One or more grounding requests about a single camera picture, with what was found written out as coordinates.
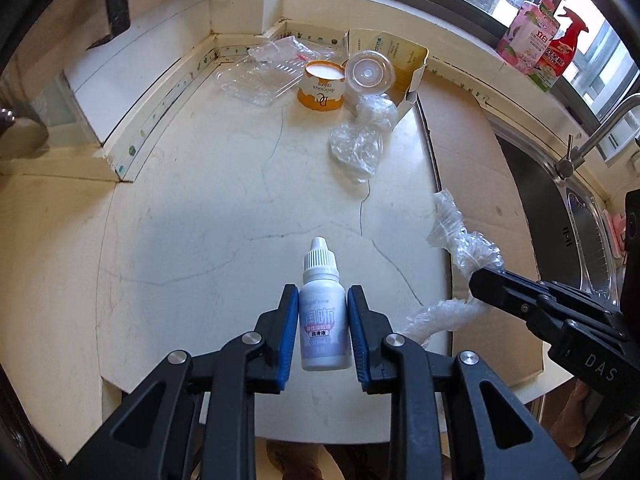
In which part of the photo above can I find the clear air cushion wrap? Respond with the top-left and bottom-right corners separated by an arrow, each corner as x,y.
400,190 -> 506,348

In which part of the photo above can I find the orange and white paper tub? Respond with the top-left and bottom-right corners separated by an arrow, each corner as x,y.
297,59 -> 347,112

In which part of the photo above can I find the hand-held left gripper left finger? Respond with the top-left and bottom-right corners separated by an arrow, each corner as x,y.
62,284 -> 301,480

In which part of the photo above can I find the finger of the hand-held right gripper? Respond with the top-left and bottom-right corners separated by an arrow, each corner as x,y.
468,266 -> 621,356

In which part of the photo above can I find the white eye drop bottle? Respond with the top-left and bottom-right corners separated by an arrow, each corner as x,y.
298,236 -> 349,372

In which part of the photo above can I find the shiny metal object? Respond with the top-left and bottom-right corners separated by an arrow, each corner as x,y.
0,107 -> 51,161

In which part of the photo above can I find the red spray bottle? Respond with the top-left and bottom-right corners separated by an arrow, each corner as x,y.
532,6 -> 588,93

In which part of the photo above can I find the pink cloth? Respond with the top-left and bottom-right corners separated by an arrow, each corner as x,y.
602,210 -> 628,263

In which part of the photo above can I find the thin clear plastic bag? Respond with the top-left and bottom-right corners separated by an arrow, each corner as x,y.
247,36 -> 337,68

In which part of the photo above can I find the brown cardboard sheet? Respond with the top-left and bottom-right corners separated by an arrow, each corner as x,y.
417,72 -> 546,396

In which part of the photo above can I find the round clear plastic lid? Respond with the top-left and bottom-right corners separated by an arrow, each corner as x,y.
345,50 -> 396,97

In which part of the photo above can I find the small crumpled clear plastic bag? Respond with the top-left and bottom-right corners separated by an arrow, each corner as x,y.
355,95 -> 399,131

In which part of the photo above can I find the metal faucet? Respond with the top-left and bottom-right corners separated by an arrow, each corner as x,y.
556,92 -> 640,181

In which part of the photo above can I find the pink pump bottle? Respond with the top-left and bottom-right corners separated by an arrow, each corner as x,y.
496,0 -> 562,78

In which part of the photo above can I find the steel sink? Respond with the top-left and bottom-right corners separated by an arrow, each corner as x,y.
492,120 -> 626,306

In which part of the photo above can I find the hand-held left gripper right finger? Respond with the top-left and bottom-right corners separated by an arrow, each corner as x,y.
346,285 -> 581,480

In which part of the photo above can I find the white and yellow carton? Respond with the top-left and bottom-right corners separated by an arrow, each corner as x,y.
342,28 -> 430,121

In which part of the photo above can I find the clear plastic tray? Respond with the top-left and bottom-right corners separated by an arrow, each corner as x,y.
215,62 -> 306,108

